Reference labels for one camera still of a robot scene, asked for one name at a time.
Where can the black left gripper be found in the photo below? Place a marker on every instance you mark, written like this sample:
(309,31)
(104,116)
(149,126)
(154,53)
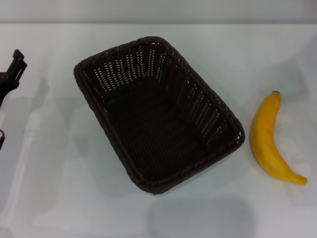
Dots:
(7,85)

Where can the dark brown woven basket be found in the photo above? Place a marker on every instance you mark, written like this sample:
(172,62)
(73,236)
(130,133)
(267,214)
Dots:
(158,129)

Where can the yellow banana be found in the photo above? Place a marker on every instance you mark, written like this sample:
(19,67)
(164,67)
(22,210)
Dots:
(266,143)

